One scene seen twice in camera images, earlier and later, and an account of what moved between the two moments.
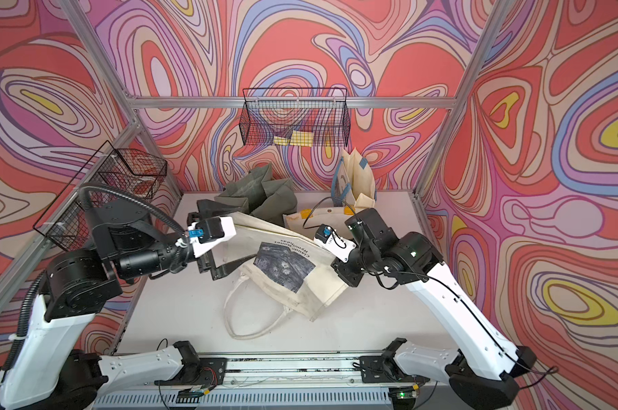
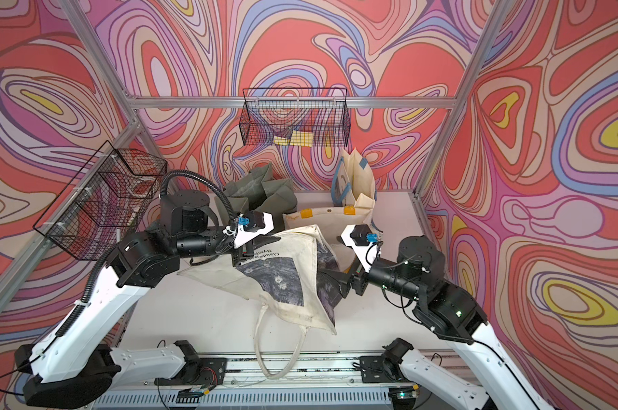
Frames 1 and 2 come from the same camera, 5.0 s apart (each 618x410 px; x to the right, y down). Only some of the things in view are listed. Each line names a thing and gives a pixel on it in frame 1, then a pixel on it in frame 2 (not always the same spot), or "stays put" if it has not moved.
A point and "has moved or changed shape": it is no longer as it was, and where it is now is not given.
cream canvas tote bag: (294, 267) has moved or changed shape
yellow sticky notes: (299, 138) stays put
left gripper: (208, 263) -> (246, 250)
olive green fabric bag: (266, 197) stays put
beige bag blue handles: (352, 181) stays put
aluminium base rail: (287, 381) stays put
